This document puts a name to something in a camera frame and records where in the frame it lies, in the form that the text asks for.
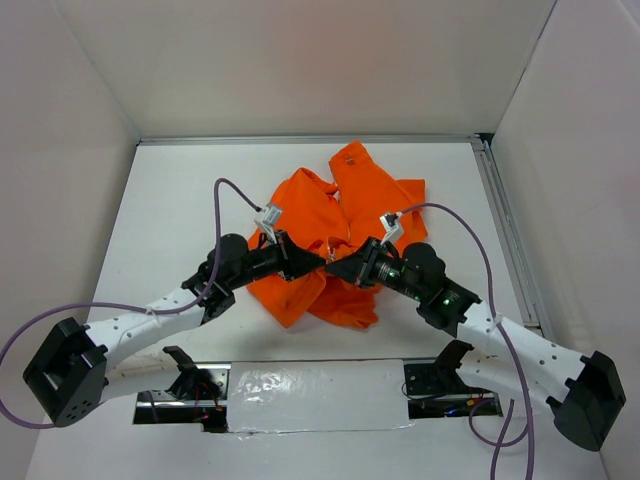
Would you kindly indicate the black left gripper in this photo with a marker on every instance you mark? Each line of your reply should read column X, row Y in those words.
column 293, row 260

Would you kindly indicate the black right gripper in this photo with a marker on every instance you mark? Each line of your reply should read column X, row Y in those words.
column 358, row 265

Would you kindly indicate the orange jacket with pink lining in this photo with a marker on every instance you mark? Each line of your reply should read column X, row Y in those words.
column 339, row 214

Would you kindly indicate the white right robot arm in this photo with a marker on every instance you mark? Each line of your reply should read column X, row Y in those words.
column 582, row 393

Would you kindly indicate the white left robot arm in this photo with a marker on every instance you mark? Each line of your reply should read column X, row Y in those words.
column 78, row 367

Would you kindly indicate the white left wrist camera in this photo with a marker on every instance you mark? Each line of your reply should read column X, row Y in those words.
column 267, row 218

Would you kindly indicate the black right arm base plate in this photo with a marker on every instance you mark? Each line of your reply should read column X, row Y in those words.
column 433, row 391

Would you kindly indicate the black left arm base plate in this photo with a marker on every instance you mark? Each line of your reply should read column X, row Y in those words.
column 201, row 401

